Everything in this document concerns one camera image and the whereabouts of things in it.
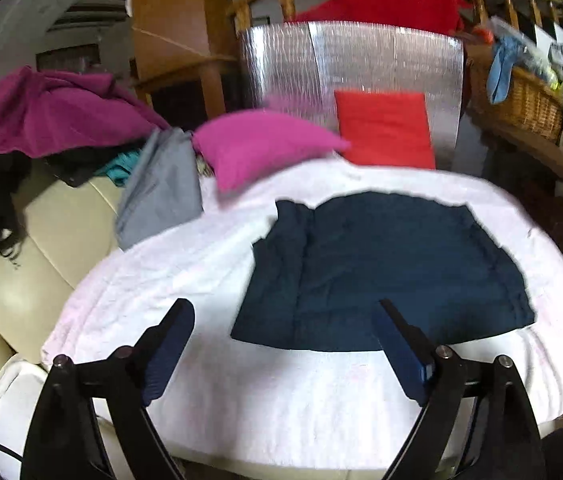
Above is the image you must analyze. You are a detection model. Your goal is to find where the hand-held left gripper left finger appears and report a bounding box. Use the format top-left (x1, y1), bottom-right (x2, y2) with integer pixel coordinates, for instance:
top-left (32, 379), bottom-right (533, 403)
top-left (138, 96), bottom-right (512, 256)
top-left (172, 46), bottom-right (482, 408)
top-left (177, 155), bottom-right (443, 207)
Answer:
top-left (20, 298), bottom-right (196, 480)

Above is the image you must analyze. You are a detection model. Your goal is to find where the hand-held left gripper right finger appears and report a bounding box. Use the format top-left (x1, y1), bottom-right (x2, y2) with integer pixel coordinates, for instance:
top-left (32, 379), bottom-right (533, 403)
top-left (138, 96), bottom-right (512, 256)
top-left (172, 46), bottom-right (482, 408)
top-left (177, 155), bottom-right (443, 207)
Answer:
top-left (371, 299), bottom-right (547, 480)

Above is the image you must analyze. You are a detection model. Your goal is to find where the navy blue jacket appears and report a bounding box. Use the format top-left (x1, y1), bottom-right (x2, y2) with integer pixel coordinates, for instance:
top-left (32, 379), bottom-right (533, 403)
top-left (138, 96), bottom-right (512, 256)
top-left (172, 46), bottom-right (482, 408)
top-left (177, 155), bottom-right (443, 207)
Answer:
top-left (230, 191), bottom-right (535, 353)

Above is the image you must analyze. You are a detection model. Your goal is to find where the white fleece blanket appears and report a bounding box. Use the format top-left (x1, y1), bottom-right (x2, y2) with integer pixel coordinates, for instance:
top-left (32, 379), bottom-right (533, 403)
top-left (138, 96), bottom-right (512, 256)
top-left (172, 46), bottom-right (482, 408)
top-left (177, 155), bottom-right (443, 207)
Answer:
top-left (0, 157), bottom-right (563, 476)

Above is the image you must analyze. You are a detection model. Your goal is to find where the cream sofa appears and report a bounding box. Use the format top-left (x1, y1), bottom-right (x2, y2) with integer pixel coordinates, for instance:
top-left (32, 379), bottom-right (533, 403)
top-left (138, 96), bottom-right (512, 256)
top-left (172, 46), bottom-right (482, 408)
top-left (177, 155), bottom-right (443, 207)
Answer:
top-left (0, 160), bottom-right (127, 366)

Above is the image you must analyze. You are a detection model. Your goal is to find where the wooden shelf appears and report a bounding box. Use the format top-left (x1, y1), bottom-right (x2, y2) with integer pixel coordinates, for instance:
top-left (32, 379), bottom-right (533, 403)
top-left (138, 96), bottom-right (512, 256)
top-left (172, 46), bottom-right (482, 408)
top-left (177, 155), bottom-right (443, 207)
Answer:
top-left (469, 107), bottom-right (563, 283)

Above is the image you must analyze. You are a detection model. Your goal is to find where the grey cloth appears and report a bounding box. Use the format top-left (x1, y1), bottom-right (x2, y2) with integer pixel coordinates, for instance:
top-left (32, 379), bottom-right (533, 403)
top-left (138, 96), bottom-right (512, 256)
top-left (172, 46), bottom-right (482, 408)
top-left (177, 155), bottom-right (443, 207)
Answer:
top-left (115, 127), bottom-right (205, 251)

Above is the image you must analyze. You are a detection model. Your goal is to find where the teal cloth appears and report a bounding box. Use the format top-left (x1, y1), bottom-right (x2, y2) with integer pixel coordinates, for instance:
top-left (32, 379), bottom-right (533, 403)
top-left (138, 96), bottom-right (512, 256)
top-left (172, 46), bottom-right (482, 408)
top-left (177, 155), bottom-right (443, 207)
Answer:
top-left (94, 152), bottom-right (141, 187)

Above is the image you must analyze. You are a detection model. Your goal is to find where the wicker basket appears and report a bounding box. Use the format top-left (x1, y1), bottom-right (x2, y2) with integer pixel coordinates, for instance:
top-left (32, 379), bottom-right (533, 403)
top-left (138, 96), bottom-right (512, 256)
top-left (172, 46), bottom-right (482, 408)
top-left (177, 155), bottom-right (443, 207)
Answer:
top-left (471, 57), bottom-right (563, 143)

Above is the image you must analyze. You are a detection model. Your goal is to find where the red cushion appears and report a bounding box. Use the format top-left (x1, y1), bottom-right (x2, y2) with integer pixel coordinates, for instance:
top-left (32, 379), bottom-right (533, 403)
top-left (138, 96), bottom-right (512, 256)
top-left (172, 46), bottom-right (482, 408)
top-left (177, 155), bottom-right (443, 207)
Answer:
top-left (334, 90), bottom-right (436, 170)

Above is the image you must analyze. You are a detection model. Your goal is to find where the pink pillow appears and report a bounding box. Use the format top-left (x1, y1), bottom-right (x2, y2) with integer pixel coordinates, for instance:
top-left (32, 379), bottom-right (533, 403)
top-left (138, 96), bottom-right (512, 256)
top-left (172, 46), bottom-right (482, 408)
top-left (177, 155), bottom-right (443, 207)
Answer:
top-left (192, 110), bottom-right (352, 195)

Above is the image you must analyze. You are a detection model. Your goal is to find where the light blue cloth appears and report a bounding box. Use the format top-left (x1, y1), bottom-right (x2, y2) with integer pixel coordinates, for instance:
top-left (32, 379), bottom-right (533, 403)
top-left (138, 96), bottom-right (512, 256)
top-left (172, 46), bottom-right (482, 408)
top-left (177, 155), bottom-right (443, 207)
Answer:
top-left (486, 37), bottom-right (525, 103)

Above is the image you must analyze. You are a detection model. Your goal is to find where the magenta blanket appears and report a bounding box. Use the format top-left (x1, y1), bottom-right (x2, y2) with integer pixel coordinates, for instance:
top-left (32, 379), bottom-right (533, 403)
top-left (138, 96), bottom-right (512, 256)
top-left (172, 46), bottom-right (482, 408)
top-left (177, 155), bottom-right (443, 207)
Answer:
top-left (0, 66), bottom-right (172, 157)

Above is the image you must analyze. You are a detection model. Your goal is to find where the silver insulation sheet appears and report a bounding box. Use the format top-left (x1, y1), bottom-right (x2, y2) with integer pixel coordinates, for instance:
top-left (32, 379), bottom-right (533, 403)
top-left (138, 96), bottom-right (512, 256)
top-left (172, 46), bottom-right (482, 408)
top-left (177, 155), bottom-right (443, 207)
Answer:
top-left (238, 21), bottom-right (465, 171)

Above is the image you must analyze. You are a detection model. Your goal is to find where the red cloth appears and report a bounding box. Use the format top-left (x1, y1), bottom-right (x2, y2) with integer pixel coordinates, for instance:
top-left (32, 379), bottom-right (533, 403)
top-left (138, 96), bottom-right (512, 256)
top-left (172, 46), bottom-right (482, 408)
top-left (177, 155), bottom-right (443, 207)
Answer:
top-left (291, 0), bottom-right (475, 36)

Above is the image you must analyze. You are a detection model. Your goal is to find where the wooden post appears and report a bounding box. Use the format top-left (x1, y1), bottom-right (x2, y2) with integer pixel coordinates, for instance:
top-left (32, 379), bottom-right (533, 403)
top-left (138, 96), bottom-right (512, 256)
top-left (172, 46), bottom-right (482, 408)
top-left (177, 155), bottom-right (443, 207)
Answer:
top-left (129, 0), bottom-right (240, 111)

